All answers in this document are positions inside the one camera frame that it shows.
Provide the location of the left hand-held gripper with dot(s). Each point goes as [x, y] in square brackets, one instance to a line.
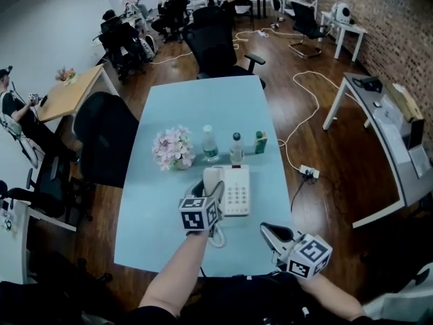
[196, 215]

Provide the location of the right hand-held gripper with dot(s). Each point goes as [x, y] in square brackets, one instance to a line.
[309, 256]

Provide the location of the white telephone handset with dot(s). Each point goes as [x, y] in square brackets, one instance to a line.
[211, 179]

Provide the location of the white telephone base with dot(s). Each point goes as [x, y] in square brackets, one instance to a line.
[238, 191]

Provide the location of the person's left forearm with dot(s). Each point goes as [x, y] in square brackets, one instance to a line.
[176, 269]

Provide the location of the person's right forearm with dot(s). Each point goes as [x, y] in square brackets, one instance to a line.
[331, 296]

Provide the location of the black desk telephone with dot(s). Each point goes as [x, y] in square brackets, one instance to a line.
[368, 84]

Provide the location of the clear bottle with white cap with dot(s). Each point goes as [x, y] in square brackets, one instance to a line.
[210, 146]

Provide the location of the clear bottle with dark cap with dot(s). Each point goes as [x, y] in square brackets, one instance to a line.
[236, 151]

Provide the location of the pink flower bouquet in vase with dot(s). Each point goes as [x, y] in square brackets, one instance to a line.
[172, 147]

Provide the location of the white power strip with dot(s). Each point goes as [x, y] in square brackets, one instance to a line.
[309, 171]

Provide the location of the green drink bottle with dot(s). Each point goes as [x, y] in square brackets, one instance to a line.
[260, 143]

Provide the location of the person's black clothing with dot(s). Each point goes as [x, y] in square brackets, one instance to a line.
[243, 300]

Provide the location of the black padded office chair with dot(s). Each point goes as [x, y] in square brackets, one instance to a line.
[105, 137]

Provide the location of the grey curved desk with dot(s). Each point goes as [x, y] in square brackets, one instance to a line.
[389, 154]

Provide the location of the black mesh office chair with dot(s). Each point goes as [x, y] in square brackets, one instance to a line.
[213, 46]

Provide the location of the black office chair with armrests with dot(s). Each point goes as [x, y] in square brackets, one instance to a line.
[44, 195]

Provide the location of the grey laptop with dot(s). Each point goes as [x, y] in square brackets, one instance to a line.
[417, 147]

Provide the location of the wooden desk with white legs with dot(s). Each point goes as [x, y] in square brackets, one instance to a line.
[72, 93]

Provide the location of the black office chair with headrest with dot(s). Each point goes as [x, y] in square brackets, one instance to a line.
[118, 42]

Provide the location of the orange flower arrangement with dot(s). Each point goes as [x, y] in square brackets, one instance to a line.
[66, 74]

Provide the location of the brown cardboard box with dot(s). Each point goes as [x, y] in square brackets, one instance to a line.
[406, 102]

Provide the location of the black cantilever chair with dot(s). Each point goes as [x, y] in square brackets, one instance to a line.
[306, 22]

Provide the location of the white low desk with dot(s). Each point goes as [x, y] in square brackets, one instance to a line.
[13, 242]

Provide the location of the small white table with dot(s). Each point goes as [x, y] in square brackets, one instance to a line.
[348, 32]

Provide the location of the white round appliance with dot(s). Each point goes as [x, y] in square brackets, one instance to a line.
[342, 13]

